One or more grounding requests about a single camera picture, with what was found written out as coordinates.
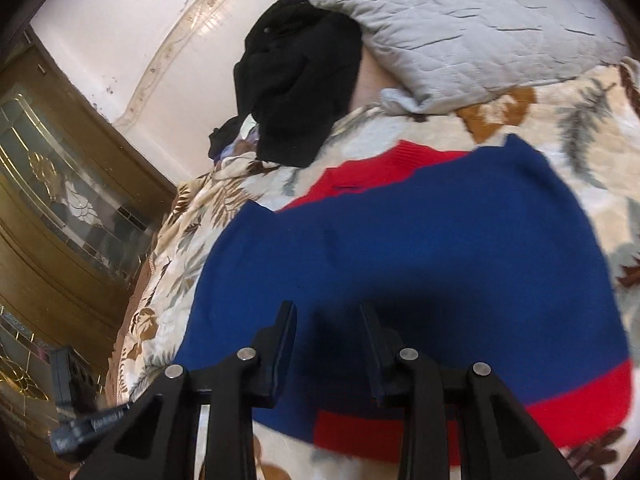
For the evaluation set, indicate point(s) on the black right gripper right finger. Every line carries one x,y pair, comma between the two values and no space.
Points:
469,410

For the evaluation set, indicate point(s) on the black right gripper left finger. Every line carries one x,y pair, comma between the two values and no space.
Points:
158,436

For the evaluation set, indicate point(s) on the blue and red knit sweater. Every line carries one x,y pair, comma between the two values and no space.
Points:
484,256

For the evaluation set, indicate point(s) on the small dark purple clothes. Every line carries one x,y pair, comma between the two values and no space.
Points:
226,135

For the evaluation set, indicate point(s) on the wooden glass door cabinet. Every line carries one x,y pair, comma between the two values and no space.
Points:
79,210

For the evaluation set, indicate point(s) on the leaf pattern fleece blanket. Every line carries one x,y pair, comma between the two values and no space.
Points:
587,127

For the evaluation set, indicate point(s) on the black garment pile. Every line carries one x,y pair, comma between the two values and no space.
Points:
296,78

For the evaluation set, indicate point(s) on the grey quilted pillow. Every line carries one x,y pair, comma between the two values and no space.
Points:
448,54

